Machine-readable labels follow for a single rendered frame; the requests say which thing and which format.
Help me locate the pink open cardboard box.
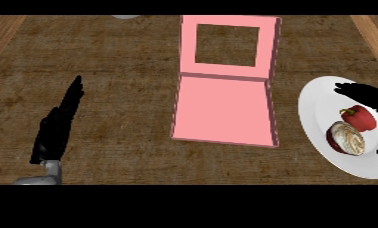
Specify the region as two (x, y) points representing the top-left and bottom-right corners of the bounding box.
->
(170, 15), (284, 148)

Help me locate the white round plate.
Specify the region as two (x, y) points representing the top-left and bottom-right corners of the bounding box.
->
(297, 75), (378, 180)

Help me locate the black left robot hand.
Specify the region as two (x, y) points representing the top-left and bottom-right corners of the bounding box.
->
(28, 75), (86, 165)

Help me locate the light wooden counter edge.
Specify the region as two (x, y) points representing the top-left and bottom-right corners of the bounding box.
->
(349, 15), (378, 60)

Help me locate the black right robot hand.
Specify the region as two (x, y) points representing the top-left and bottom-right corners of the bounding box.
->
(332, 82), (378, 113)

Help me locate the red bell pepper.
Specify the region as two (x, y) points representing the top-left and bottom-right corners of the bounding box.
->
(338, 104), (378, 133)

